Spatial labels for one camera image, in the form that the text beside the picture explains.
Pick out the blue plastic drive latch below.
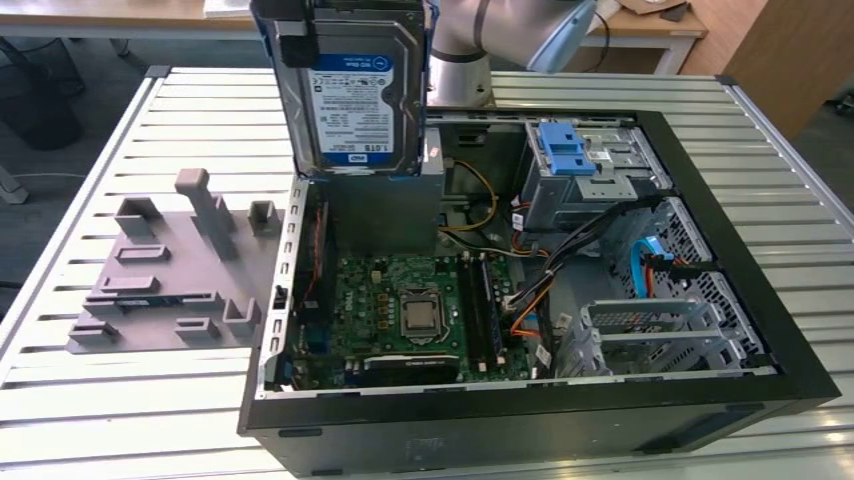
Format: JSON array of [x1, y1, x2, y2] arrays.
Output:
[[538, 122, 599, 176]]

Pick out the black cable bundle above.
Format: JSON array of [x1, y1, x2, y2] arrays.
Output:
[[506, 202, 662, 321]]

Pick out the black power wire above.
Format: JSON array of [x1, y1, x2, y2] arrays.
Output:
[[666, 257, 719, 281]]

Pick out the wooden cabinet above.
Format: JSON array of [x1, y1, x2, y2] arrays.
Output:
[[679, 0, 854, 139]]

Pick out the black PC case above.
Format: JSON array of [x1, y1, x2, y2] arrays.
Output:
[[238, 103, 843, 477]]

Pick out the yellow wires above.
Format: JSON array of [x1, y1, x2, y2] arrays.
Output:
[[439, 159, 501, 234]]

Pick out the white desk foot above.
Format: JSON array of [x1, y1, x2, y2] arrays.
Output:
[[0, 164, 32, 204]]

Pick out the black graphics card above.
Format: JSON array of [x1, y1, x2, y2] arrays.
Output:
[[359, 352, 462, 386]]

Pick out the white cardboard box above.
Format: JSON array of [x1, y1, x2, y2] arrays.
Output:
[[203, 0, 255, 19]]

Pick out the grey power supply unit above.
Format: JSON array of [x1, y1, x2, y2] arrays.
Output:
[[312, 127, 447, 256]]

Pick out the CPU socket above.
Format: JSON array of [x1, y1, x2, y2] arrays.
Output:
[[398, 284, 450, 346]]

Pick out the orange wires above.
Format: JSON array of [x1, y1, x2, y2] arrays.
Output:
[[510, 307, 542, 341]]

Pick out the black RAM stick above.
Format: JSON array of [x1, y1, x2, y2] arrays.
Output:
[[478, 254, 507, 366]]

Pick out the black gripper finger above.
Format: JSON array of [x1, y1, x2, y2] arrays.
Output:
[[250, 0, 316, 69]]

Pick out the wooden desk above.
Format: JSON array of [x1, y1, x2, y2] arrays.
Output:
[[0, 0, 709, 76]]

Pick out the brown cardboard piece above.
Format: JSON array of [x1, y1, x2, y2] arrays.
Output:
[[619, 0, 689, 15]]

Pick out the green motherboard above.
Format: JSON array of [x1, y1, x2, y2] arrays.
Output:
[[292, 252, 542, 389]]

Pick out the metal optical drive cage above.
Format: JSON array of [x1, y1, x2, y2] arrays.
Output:
[[519, 119, 675, 231]]

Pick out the blue data wire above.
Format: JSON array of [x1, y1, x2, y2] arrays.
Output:
[[630, 238, 679, 300]]

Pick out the hard disk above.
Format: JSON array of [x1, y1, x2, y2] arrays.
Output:
[[255, 0, 443, 180]]

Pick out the silver CPU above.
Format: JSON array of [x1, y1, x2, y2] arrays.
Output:
[[403, 299, 442, 335]]

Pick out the grey parts rack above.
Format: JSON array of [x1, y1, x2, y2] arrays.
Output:
[[64, 168, 288, 355]]

